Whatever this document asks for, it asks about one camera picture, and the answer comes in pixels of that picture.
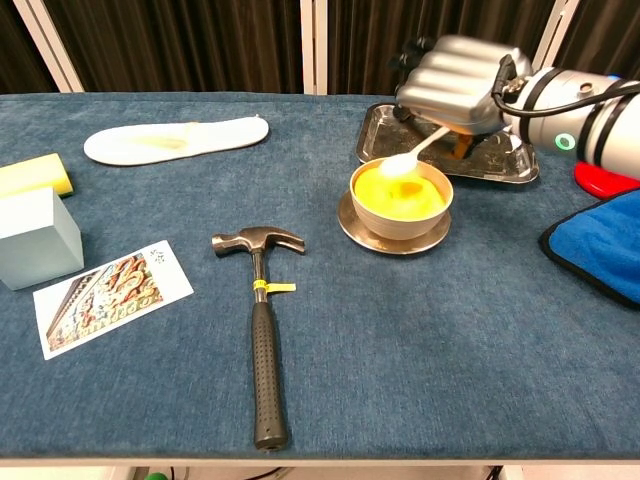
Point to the off-white ceramic bowl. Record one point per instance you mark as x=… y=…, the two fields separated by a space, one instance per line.
x=395 y=227

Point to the red disc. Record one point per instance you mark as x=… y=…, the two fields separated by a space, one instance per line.
x=600 y=182

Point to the picture postcard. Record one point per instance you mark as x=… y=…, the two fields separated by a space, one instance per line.
x=110 y=300

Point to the dark blue tablecloth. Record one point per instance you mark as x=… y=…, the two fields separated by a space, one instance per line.
x=400 y=360

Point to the white metal frame post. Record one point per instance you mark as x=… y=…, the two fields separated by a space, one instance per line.
x=314 y=45
x=47 y=45
x=555 y=30

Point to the bright green round object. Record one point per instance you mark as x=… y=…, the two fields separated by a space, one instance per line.
x=156 y=476

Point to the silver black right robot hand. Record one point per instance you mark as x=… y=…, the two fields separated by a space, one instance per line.
x=450 y=85

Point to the light blue block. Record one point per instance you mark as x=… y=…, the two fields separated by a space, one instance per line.
x=30 y=240

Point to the square metal tray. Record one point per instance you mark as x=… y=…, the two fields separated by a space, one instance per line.
x=500 y=160

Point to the yellow sponge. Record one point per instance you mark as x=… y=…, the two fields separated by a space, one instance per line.
x=35 y=172

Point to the yellow hammer tag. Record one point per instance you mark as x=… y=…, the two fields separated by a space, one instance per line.
x=282 y=286

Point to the blue microfibre cloth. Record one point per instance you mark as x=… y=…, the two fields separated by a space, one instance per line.
x=600 y=245

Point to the round metal saucer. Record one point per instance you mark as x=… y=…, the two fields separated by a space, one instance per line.
x=400 y=245

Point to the white plastic spoon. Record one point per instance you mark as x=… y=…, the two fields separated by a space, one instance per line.
x=400 y=162

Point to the black pleated curtain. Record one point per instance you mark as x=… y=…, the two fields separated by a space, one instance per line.
x=605 y=35
x=15 y=50
x=175 y=45
x=375 y=30

